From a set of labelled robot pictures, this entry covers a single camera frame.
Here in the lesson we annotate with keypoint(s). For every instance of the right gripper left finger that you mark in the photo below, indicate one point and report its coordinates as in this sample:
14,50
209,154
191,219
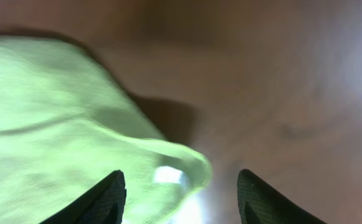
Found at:
104,203

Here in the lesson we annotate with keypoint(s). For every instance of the light green cloth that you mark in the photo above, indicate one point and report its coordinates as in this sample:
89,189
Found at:
65,125

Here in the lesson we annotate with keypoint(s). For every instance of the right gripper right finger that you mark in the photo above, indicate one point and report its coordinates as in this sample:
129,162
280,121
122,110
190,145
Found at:
260,203

